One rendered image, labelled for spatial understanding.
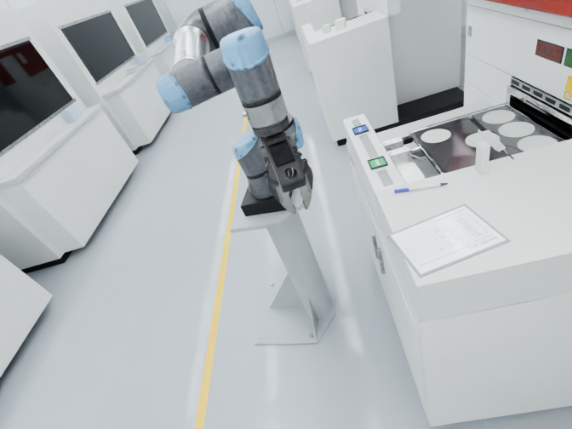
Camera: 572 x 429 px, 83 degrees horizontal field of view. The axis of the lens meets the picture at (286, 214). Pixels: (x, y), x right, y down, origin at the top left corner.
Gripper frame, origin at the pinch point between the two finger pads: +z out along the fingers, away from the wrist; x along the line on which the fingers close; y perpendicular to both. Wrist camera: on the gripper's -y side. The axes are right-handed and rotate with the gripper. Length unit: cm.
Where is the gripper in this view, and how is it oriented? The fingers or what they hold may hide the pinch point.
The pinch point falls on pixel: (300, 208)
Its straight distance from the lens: 70.7
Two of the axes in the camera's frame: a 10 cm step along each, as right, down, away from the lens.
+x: -9.3, 3.6, 0.0
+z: 2.9, 7.5, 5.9
